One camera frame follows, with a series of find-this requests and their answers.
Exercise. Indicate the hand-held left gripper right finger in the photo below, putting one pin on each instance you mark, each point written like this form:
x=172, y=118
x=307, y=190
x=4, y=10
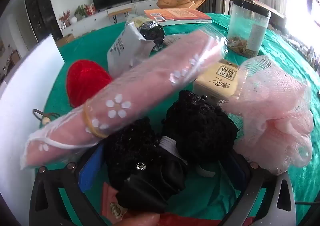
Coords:
x=237, y=169

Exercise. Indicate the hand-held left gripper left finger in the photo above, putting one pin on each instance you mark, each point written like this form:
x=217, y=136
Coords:
x=91, y=166

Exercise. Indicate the black sequined bow hair accessory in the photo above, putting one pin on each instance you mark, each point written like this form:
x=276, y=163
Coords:
x=135, y=156

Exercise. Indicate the red yarn ball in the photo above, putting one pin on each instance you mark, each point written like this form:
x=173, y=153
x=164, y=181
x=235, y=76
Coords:
x=85, y=83

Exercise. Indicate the pink towel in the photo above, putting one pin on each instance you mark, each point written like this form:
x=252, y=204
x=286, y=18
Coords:
x=150, y=75

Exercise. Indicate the grey wet wipes packet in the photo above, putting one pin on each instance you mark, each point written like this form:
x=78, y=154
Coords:
x=125, y=48

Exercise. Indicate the person's left hand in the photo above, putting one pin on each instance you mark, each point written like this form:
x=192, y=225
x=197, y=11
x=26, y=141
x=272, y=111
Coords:
x=137, y=219

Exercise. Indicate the red envelope with gold print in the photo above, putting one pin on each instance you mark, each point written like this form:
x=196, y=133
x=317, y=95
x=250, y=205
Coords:
x=112, y=203

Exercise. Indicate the pink mesh bath loofah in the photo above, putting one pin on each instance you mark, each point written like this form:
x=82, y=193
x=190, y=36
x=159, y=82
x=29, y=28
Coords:
x=275, y=111

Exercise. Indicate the white board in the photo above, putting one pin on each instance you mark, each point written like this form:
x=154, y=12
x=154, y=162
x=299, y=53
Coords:
x=25, y=106

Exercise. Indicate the beige tissue box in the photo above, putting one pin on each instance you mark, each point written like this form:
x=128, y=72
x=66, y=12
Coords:
x=217, y=80

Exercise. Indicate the green tablecloth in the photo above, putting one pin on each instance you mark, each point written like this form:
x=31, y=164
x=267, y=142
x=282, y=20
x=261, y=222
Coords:
x=87, y=48

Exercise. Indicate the cardboard box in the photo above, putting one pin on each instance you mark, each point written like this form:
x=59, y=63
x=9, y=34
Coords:
x=65, y=39

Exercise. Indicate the clear jar with black lid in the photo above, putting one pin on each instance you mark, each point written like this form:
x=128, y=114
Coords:
x=247, y=28

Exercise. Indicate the black item with yellow label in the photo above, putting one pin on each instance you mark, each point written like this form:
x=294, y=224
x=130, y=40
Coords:
x=152, y=32

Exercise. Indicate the white tv cabinet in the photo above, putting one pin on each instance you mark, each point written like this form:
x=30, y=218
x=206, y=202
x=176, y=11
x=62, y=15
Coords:
x=100, y=18

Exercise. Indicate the red flower arrangement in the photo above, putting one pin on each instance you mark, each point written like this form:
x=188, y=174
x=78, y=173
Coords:
x=65, y=17

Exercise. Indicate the green plant with red decoration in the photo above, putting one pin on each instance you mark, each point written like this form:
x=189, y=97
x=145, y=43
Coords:
x=83, y=10

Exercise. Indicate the wooden top stool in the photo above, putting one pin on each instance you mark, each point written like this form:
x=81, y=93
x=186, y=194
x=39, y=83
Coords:
x=119, y=11

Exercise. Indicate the black glass cabinet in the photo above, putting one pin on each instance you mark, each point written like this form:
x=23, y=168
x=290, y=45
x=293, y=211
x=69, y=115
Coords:
x=41, y=8

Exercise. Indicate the orange book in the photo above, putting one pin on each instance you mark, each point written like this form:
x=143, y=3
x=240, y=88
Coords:
x=175, y=14

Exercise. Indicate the dark wooden chair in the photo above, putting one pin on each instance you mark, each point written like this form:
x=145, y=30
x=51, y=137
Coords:
x=228, y=2

